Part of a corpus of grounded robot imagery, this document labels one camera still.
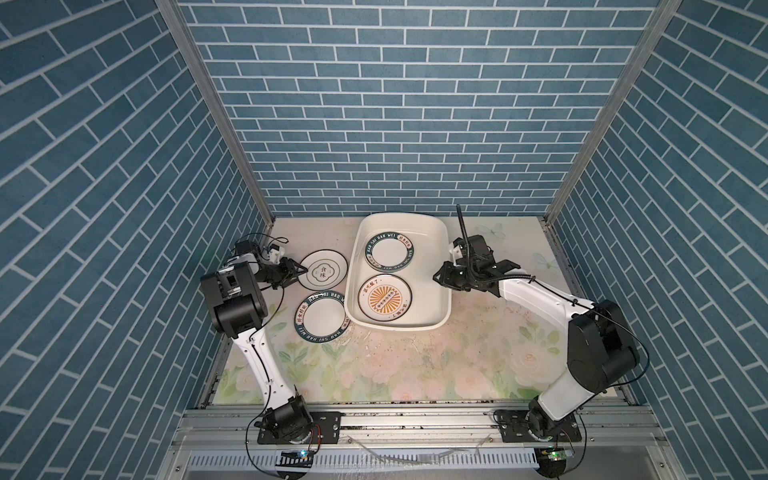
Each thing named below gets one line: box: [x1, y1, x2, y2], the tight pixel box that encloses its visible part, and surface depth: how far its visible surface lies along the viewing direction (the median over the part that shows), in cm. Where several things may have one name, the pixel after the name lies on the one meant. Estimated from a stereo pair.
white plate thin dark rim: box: [297, 248, 349, 291], surface depth 107 cm
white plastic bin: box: [345, 212, 452, 332], surface depth 104 cm
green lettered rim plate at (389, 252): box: [364, 231, 415, 273], surface depth 110 cm
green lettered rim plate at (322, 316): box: [294, 291, 352, 343], surface depth 94 cm
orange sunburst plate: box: [358, 274, 413, 322], surface depth 98 cm
